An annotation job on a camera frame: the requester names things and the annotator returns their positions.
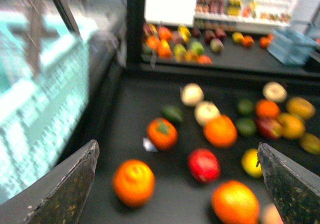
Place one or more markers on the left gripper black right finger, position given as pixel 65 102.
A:
pixel 294 190

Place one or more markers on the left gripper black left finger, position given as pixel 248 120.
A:
pixel 59 196

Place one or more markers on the yellow lemon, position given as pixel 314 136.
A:
pixel 249 162

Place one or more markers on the small blue basket far shelf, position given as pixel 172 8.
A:
pixel 293 48

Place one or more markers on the far white retail shelf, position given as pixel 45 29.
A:
pixel 248 16

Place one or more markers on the pink peach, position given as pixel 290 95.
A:
pixel 270 215

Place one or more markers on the brown kiwi rear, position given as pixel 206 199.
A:
pixel 310 143

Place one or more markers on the yellow orange fruit centre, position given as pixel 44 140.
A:
pixel 292 127

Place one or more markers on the orange mango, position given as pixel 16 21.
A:
pixel 234 203

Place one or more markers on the red apple centre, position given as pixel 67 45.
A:
pixel 269 128

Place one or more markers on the orange fruit front left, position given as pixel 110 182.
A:
pixel 134 183

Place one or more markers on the green avocado front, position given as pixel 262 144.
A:
pixel 246 127

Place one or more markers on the green avocado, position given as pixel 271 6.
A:
pixel 245 107
pixel 246 127

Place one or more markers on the golden round pear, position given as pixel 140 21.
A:
pixel 300 107

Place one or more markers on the small tangerine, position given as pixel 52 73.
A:
pixel 267 109

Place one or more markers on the large orange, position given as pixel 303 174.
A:
pixel 220 132

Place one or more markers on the red pomegranate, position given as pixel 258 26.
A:
pixel 203 165

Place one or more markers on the green avocado rear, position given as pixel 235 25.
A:
pixel 245 107

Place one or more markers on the white pear with stem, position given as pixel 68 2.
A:
pixel 275 92

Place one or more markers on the orange persimmon with green calyx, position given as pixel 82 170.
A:
pixel 162 134

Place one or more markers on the dark green lime far left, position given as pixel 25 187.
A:
pixel 172 113

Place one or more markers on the black shelf upright post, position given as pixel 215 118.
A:
pixel 134 23

